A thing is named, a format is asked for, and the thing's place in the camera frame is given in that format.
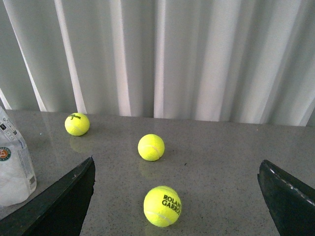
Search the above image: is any plain tennis ball right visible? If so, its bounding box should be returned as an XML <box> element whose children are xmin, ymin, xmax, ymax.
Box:
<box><xmin>138</xmin><ymin>134</ymin><xmax>165</xmax><ymax>161</ymax></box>

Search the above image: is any Wilson 3 tennis ball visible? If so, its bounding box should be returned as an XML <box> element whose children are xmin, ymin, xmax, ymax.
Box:
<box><xmin>64</xmin><ymin>113</ymin><xmax>90</xmax><ymax>136</ymax></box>

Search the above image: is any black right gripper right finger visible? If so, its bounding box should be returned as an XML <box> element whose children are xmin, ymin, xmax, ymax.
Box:
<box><xmin>257</xmin><ymin>160</ymin><xmax>315</xmax><ymax>236</ymax></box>

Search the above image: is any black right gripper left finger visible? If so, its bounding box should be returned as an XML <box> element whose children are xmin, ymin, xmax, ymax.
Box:
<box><xmin>0</xmin><ymin>157</ymin><xmax>95</xmax><ymax>236</ymax></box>

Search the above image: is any Roland Garros tennis ball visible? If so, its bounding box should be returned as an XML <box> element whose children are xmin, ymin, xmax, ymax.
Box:
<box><xmin>143</xmin><ymin>186</ymin><xmax>182</xmax><ymax>227</ymax></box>

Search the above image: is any clear plastic Wilson tennis can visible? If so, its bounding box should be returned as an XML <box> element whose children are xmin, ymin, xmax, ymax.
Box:
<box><xmin>0</xmin><ymin>108</ymin><xmax>37</xmax><ymax>207</ymax></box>

